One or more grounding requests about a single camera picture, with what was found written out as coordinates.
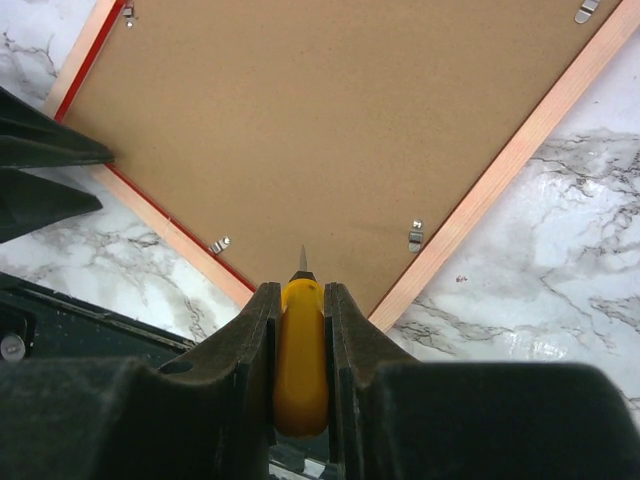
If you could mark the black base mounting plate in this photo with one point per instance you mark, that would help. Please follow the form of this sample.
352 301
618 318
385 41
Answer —
40 323

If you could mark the red wooden picture frame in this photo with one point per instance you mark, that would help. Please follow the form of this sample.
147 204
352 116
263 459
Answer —
371 134

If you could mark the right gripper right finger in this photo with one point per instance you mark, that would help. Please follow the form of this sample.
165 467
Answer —
395 417

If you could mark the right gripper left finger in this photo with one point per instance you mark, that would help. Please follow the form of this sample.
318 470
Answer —
205 414

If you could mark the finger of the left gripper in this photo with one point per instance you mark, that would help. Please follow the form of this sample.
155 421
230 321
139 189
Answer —
31 139
29 203

